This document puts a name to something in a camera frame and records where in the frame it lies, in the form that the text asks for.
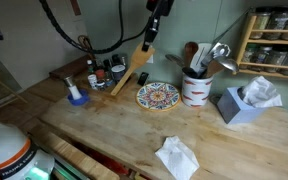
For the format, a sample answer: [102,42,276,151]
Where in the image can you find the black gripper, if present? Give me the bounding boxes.
[142,0,174,52]

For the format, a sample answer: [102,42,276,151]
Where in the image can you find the wooden spatula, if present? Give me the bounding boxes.
[111,43,155,96]

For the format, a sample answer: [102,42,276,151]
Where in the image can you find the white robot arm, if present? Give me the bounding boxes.
[0,0,174,180]

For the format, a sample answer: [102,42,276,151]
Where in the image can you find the white plastic spatula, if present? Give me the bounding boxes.
[190,43,212,72]

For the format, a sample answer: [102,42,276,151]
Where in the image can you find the white red utensil holder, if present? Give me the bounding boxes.
[181,74,213,107]

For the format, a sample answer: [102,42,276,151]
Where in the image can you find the metal serving spoon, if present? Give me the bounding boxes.
[165,54,184,67]

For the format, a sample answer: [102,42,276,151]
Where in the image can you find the dark wooden spoon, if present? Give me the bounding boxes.
[185,42,198,67]

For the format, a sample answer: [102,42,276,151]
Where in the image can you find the small black device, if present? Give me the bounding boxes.
[137,72,149,86]

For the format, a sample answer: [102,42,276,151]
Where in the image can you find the large dark can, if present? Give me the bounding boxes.
[111,65,125,82]

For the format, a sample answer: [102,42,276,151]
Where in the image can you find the colourful round trivet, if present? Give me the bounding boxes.
[135,82,181,112]

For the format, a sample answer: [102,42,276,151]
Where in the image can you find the wooden spice tray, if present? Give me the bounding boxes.
[74,72,138,97]

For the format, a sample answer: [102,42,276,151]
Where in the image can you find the red lid spice jar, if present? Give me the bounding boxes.
[95,69,105,80]

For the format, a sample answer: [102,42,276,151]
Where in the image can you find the metal slotted spoon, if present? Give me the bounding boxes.
[201,43,231,71]

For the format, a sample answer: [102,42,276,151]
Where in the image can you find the white spice jar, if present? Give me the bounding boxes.
[88,74,97,90]

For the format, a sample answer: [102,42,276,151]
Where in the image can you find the dark wooden cutting board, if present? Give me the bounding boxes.
[49,55,89,80]

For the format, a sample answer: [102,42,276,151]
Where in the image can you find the metal ladle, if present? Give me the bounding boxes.
[215,56,239,73]

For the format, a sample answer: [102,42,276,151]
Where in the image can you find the blue bowl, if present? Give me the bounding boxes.
[67,88,90,107]

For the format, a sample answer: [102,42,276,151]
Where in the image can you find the white steel pepper grinder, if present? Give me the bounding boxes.
[63,76,82,100]

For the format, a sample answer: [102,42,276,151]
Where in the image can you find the grey tissue box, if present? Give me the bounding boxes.
[217,87,265,124]

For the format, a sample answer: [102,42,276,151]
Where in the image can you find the white crumpled napkin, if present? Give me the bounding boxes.
[155,136,200,180]

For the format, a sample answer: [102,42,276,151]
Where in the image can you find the white wall outlet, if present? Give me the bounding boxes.
[147,55,154,64]

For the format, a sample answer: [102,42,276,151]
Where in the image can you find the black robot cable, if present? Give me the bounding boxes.
[38,0,152,55]

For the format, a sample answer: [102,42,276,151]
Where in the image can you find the wooden wall spice rack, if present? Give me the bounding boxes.
[236,9,288,70]

